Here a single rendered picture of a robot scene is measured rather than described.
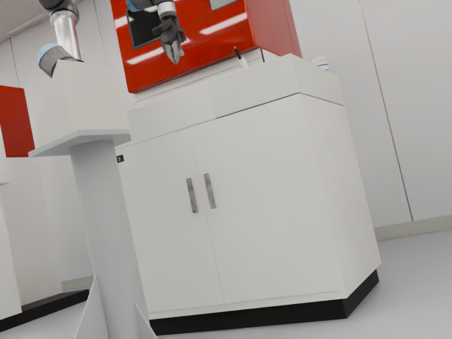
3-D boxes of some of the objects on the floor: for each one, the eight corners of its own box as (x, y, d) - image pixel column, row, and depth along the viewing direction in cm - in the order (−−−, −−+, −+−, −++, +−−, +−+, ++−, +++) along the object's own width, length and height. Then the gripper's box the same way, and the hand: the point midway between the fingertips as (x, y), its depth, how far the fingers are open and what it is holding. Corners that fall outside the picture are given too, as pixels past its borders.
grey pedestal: (86, 415, 140) (31, 124, 146) (7, 403, 168) (-36, 159, 174) (207, 350, 180) (160, 124, 186) (127, 349, 208) (89, 152, 214)
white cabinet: (206, 302, 276) (175, 155, 282) (385, 280, 232) (344, 106, 238) (132, 342, 219) (95, 155, 225) (351, 323, 175) (298, 92, 181)
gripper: (183, 14, 217) (194, 62, 215) (165, 22, 221) (175, 69, 219) (171, 9, 209) (182, 59, 208) (154, 17, 213) (164, 66, 212)
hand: (175, 60), depth 211 cm, fingers closed
